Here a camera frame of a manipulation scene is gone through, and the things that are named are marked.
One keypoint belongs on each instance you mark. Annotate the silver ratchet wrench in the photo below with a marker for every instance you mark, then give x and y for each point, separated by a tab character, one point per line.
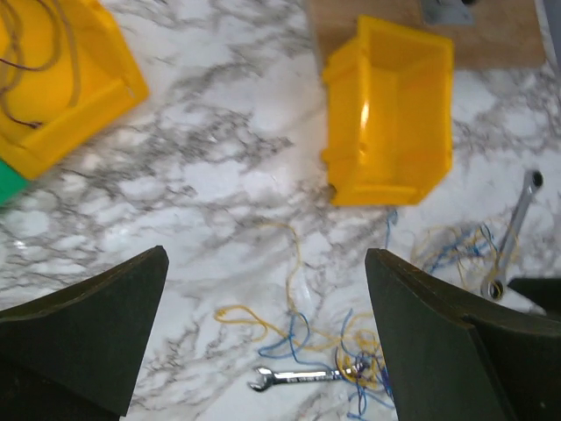
494	285

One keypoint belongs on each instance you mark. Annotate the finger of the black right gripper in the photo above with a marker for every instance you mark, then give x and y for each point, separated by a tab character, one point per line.
544	292

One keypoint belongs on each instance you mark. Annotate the yellow bin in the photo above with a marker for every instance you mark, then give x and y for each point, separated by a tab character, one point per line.
389	92
66	73

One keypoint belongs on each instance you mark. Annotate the green plastic bin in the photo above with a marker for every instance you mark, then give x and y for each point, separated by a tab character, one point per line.
11	182

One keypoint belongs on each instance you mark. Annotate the wooden base board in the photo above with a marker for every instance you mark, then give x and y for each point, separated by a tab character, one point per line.
505	34

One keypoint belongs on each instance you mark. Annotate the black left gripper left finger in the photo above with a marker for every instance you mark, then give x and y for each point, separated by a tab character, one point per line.
75	354

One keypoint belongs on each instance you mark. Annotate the metal switch stand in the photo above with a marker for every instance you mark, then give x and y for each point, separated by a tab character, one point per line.
446	12

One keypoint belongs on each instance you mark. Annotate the silver open-end wrench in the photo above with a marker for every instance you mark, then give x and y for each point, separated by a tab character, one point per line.
269	378

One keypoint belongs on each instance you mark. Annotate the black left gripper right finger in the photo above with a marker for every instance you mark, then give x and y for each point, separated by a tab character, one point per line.
452	355

